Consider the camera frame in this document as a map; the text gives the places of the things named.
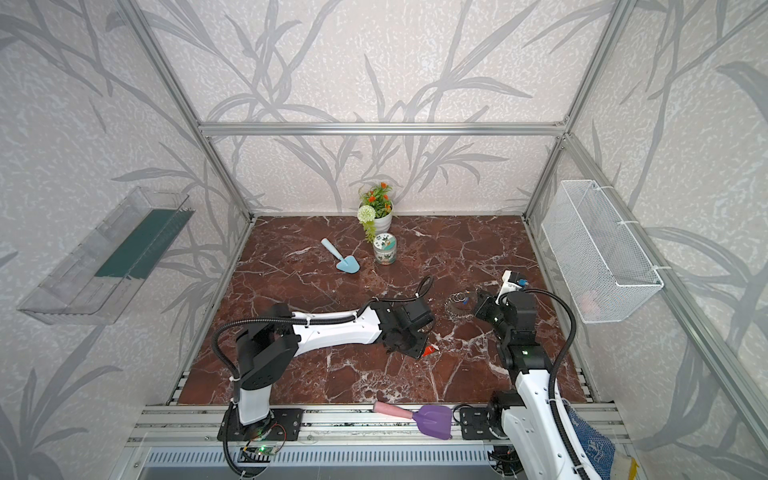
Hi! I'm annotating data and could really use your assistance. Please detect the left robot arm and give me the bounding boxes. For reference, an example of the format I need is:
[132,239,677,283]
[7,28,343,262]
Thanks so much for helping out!
[210,276,435,428]

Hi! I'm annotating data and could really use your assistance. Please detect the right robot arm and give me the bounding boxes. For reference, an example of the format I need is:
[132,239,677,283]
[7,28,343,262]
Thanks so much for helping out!
[473,286,599,479]

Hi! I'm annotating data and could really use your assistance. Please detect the light blue garden trowel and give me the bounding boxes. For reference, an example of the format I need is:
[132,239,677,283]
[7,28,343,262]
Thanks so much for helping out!
[321,238,360,274]

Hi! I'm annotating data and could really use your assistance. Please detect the potted plant orange flowers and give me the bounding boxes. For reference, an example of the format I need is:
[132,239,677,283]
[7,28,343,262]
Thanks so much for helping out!
[357,182,393,243]

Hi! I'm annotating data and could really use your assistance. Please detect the blue white work glove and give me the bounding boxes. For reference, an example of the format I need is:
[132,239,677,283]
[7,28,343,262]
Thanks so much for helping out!
[565,404,639,480]

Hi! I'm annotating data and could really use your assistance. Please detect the green circuit board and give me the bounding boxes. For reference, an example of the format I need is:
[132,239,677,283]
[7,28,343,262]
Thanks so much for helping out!
[238,445,282,464]

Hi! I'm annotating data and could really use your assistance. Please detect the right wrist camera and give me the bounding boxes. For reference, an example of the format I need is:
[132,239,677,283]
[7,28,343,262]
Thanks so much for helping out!
[495,270,529,305]

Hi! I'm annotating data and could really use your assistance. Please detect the purple scoop pink handle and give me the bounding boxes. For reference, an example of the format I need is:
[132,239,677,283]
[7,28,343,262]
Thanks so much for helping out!
[373,401,453,440]

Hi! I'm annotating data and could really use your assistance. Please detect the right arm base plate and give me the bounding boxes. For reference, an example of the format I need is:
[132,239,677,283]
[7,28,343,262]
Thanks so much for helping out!
[454,404,509,441]

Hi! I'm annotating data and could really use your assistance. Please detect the white wire basket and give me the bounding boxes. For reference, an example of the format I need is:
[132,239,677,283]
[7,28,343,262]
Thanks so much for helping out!
[542,180,664,324]

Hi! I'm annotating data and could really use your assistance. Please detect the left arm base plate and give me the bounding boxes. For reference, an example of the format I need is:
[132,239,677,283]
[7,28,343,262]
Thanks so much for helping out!
[217,405,304,442]

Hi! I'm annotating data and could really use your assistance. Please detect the clear plastic wall shelf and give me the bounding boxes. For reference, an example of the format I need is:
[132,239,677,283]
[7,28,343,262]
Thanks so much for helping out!
[17,187,195,325]

